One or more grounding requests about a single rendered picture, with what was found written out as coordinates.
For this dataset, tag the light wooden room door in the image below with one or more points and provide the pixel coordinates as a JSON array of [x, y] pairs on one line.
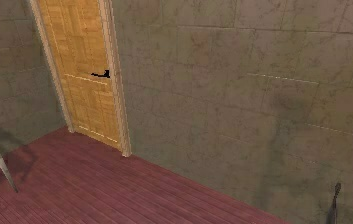
[[80, 70]]

